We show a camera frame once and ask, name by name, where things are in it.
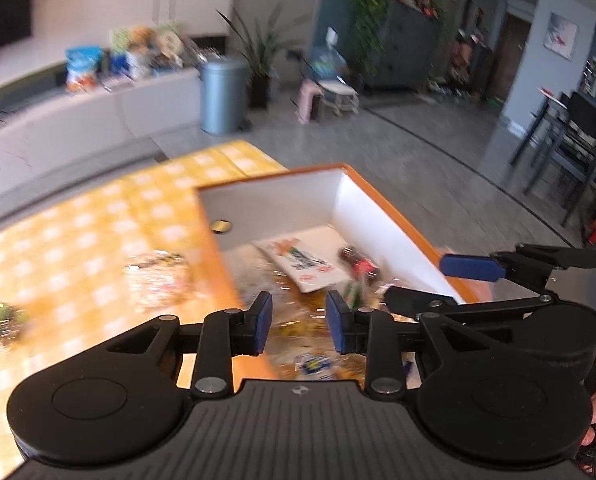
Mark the pink plastic stool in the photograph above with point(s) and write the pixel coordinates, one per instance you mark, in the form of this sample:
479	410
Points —
309	100

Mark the long-leaf potted plant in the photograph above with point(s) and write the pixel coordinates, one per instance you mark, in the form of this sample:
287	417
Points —
260	55

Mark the dark blue cabinet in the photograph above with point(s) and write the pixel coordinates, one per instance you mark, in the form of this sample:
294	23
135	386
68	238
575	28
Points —
408	45

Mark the clear mixed chips bag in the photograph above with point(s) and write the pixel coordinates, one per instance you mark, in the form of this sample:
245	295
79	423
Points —
158	275

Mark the blue water jug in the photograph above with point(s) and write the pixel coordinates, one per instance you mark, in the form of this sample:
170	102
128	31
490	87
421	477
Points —
328	62

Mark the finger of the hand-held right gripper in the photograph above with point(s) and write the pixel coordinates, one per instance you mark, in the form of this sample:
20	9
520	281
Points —
418	300
470	266

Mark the green drink bottle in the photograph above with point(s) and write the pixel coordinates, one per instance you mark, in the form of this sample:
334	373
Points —
354	294

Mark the framed wall picture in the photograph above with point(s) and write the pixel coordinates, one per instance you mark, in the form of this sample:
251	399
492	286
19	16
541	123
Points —
560	35

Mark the grey-blue trash can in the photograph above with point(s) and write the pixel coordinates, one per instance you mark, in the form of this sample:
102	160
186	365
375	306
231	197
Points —
223	95

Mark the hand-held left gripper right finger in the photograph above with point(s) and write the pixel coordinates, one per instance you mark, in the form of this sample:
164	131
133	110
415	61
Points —
336	325

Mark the blue snack bag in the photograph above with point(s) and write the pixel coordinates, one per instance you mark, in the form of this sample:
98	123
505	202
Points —
81	67

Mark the red-capped cola bottle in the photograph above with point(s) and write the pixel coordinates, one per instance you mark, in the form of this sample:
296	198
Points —
360	264

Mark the brown teddy bear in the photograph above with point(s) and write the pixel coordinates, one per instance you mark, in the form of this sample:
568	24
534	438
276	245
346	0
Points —
140	40

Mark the yellow checkered tablecloth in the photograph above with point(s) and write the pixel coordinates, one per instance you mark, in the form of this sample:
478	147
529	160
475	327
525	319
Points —
78	240

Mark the green nut snack packet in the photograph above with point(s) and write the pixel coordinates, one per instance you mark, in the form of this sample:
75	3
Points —
3	321

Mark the dark dining table and chairs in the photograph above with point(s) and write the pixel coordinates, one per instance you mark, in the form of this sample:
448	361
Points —
573	152

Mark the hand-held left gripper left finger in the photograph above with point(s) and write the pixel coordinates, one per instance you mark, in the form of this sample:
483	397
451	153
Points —
263	322

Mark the white marble counter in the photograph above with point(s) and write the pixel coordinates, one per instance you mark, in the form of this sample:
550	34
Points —
78	125

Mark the green gift box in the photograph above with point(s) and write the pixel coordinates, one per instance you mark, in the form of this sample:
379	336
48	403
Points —
123	42

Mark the white step stool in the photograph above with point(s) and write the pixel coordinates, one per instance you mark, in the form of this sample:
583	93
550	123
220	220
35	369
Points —
340	96

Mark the clear cracker snack packet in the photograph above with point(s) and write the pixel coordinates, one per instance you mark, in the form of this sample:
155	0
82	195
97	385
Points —
298	342

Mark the orange storage box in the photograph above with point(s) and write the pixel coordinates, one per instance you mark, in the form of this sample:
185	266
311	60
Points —
278	200

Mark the white printed snack packet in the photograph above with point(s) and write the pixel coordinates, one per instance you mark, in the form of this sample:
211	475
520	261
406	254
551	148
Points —
303	259

